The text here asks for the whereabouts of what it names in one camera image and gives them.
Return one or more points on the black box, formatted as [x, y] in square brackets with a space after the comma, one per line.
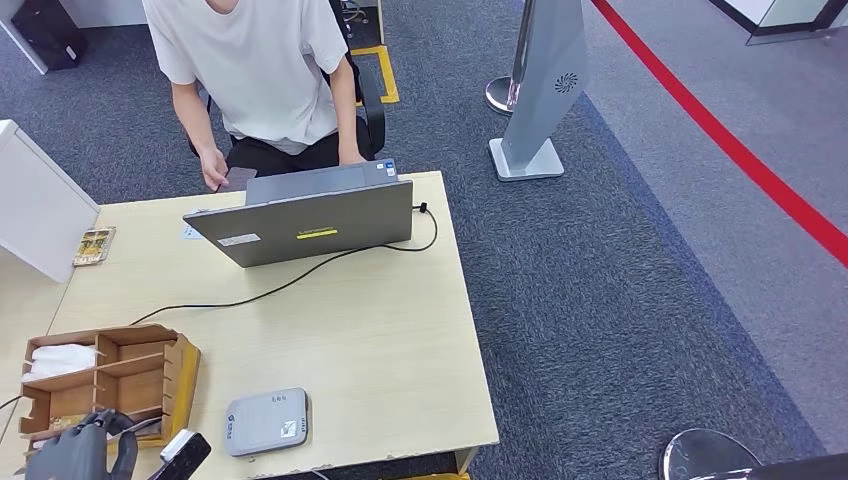
[50, 33]

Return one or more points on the person's right forearm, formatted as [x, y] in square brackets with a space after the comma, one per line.
[195, 126]

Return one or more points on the gold room key card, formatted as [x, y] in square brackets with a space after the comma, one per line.
[144, 427]
[66, 421]

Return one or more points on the grey laptop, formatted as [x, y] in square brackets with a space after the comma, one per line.
[298, 224]

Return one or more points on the grey card reader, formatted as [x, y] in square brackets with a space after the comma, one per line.
[266, 424]

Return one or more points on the black office chair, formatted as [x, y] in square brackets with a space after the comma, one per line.
[372, 112]

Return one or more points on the person's left hand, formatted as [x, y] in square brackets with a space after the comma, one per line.
[351, 158]

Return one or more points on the grey standing sign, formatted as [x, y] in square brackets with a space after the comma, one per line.
[543, 79]

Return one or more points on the chrome stanchion post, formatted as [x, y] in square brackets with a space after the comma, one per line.
[498, 97]

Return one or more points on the gold patterned card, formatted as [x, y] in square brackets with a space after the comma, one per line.
[93, 246]

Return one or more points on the person's left forearm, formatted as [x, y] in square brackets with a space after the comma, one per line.
[344, 119]

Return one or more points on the person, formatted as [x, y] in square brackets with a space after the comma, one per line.
[258, 73]

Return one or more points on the white ID card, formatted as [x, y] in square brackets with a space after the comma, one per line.
[192, 232]

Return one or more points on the white partition box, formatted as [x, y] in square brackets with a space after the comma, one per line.
[40, 205]

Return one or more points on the white furniture leg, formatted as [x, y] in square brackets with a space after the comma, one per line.
[20, 40]

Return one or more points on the black curved panel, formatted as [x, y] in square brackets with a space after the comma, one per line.
[808, 471]

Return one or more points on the wooden compartment organizer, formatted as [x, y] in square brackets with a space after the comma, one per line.
[139, 374]

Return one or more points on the chrome dome base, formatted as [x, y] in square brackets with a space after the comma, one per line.
[702, 459]

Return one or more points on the white glass cabinet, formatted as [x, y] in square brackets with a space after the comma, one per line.
[782, 13]

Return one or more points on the white plastic bag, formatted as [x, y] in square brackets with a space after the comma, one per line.
[58, 361]

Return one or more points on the person's right hand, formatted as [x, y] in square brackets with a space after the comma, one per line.
[213, 169]

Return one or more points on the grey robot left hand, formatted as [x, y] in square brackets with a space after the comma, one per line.
[79, 454]

